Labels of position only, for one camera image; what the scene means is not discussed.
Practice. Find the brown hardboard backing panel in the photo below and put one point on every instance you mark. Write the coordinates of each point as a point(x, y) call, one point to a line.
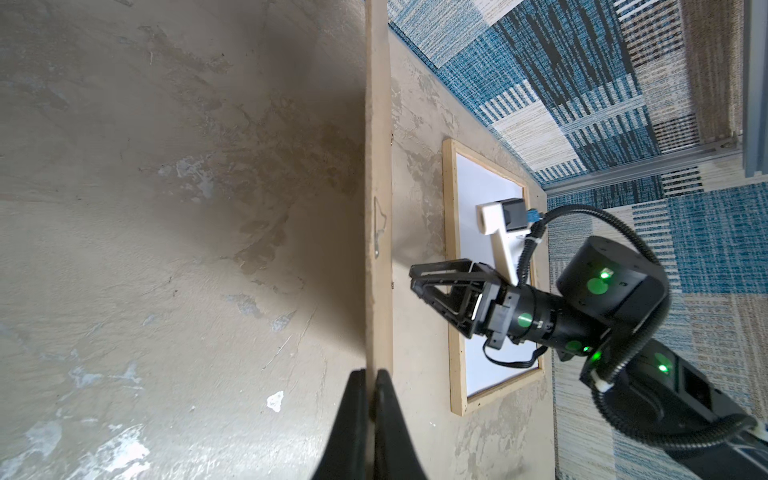
point(378, 193)

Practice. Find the light wooden picture frame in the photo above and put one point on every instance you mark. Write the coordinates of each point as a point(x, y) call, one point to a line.
point(460, 403)

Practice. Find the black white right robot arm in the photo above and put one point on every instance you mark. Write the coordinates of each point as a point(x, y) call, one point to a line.
point(610, 301)

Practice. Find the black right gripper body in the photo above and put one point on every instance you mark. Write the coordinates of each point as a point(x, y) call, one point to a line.
point(527, 314)

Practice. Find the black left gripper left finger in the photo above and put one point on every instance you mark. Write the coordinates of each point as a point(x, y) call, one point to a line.
point(345, 453)

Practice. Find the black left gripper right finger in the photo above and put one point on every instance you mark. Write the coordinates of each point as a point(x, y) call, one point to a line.
point(394, 454)

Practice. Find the colour landscape photo underneath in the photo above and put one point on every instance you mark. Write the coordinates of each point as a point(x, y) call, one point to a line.
point(477, 185)

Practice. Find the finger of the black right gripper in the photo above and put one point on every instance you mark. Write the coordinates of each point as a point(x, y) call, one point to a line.
point(461, 272)
point(457, 302)

